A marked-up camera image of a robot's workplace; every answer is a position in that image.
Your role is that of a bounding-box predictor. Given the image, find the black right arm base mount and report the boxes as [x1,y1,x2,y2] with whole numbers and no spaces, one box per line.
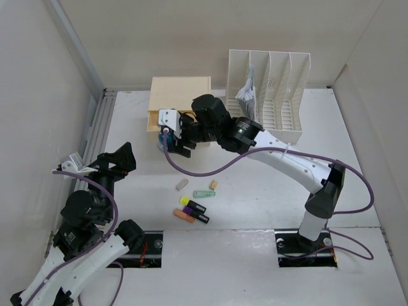
[275,230,337,268]

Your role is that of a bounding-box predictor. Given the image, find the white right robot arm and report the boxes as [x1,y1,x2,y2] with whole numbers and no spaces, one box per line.
[159,94,346,251]

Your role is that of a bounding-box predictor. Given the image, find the blue ink bottle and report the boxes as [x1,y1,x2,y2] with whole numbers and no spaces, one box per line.
[157,130,174,151]

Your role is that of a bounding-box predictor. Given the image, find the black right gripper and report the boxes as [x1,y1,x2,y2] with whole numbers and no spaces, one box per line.
[166,114,219,158]

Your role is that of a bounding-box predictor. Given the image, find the small grey metal block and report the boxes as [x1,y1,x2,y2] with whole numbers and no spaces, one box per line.
[175,179,189,191]

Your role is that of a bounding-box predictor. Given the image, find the small tan eraser block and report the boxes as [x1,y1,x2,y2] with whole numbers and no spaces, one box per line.
[209,180,218,189]

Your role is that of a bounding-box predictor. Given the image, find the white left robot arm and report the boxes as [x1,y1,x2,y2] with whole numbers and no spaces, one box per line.
[10,142,145,305]

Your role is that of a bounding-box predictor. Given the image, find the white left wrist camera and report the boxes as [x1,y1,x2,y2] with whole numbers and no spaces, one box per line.
[56,152,95,176]

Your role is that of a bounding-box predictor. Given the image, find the grey setup guide booklet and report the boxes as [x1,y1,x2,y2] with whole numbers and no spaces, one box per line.
[235,64,258,121]

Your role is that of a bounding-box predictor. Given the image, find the cream wooden drawer cabinet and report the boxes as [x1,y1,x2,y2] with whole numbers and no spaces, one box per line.
[147,76,211,144]

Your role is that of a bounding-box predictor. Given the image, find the yellow capped black highlighter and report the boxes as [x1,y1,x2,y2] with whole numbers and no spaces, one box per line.
[180,196,207,214]

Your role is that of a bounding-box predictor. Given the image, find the purple capped black highlighter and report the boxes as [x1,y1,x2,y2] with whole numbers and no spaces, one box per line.
[182,207,210,224]

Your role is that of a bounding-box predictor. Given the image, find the white plastic file organizer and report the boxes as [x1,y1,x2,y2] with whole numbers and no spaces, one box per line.
[224,50,311,144]

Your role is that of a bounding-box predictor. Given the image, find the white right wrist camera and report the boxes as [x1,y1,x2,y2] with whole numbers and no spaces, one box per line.
[158,109,182,139]

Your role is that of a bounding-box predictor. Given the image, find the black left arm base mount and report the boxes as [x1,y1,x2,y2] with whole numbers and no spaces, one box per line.
[115,231,163,268]

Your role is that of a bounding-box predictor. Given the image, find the orange highlighter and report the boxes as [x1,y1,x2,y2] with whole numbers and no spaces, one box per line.
[173,208,195,223]

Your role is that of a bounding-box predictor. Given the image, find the aluminium frame rail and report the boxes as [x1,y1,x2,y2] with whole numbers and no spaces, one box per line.
[44,0,115,230]

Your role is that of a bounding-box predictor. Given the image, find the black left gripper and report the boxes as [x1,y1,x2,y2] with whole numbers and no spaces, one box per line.
[80,142,136,221]

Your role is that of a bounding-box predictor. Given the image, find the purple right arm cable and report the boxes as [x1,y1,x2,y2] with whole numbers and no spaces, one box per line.
[162,127,375,261]

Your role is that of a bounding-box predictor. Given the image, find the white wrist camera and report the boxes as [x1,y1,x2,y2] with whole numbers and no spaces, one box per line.
[56,152,95,176]
[158,109,182,139]

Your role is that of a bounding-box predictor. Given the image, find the green transparent highlighter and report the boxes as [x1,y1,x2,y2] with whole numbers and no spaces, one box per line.
[193,190,215,198]

